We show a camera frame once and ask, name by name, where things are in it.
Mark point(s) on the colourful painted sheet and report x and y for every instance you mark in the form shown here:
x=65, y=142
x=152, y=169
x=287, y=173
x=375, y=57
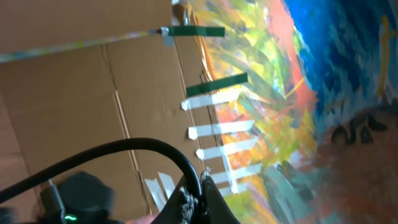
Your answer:
x=322, y=96

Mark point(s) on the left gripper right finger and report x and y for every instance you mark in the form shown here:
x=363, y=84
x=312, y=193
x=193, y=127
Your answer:
x=215, y=208

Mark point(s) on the brown cardboard panel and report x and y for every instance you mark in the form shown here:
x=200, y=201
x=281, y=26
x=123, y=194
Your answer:
x=101, y=87

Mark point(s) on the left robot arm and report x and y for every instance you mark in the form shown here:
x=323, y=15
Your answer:
x=83, y=198

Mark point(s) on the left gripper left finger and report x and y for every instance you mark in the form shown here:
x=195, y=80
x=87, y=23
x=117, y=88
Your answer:
x=181, y=208

